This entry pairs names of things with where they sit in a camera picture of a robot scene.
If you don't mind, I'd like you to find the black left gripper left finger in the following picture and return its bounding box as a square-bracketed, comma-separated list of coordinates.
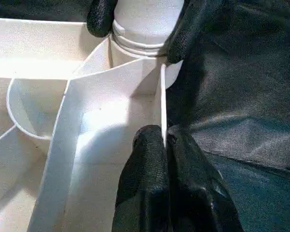
[111, 124, 173, 232]

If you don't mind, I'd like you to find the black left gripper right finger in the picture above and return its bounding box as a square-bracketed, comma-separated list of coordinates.
[165, 127, 243, 232]

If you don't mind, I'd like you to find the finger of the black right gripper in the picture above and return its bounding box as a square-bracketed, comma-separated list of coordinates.
[87, 0, 118, 38]
[164, 0, 223, 65]

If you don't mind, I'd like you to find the white plastic table leg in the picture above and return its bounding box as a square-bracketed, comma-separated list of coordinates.
[110, 0, 185, 58]

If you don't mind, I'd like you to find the white plastic table top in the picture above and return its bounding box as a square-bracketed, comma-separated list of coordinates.
[0, 17, 184, 232]

